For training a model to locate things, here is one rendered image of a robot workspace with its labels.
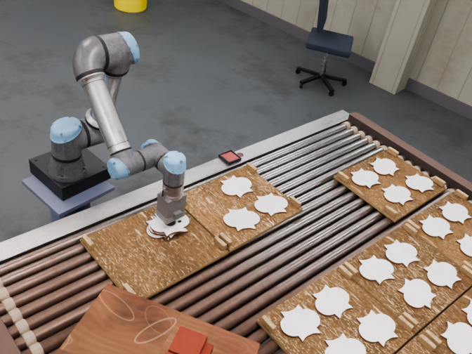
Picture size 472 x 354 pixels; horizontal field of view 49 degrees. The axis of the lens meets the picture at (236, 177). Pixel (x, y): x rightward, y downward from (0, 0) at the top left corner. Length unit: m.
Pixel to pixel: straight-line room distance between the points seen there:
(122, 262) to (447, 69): 4.19
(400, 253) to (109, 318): 1.14
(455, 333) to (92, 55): 1.52
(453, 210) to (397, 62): 3.07
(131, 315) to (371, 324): 0.79
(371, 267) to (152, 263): 0.81
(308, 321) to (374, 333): 0.22
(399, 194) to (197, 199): 0.91
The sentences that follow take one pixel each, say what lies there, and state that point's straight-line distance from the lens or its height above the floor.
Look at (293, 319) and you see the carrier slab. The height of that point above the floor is 0.95.
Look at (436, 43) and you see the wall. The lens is 5.44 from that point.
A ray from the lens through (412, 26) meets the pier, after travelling 5.23.
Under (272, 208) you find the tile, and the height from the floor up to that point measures 0.94.
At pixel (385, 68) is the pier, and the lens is 5.44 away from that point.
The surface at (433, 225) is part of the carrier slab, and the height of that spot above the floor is 0.95.
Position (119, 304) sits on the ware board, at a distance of 1.62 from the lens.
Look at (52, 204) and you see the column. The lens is 2.19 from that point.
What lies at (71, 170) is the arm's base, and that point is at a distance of 2.16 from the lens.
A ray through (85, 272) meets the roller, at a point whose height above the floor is 0.91.
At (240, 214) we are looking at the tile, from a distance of 2.07.
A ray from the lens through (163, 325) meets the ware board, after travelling 1.58.
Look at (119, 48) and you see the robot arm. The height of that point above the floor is 1.53.
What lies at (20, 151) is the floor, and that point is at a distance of 3.97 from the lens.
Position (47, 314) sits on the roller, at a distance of 1.77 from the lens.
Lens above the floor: 2.33
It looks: 38 degrees down
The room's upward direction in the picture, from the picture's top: 10 degrees clockwise
